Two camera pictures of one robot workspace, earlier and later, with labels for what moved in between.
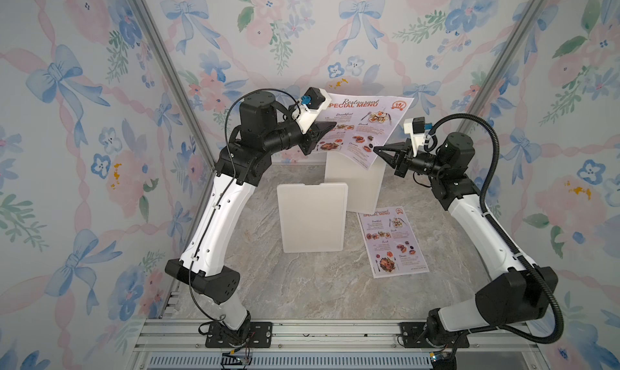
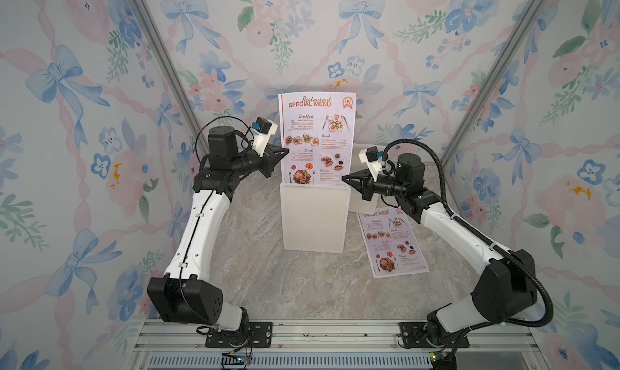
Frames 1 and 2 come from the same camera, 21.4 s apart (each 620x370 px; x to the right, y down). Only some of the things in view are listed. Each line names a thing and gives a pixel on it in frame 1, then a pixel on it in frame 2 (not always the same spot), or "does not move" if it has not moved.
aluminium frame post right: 529,17 does not move
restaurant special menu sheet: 365,126 to 317,128
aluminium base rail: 179,344 does not move
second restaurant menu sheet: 391,245 does not move
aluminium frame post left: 156,35 does not move
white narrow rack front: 312,216 does not move
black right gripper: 402,162 to 366,186
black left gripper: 314,136 to 269,161
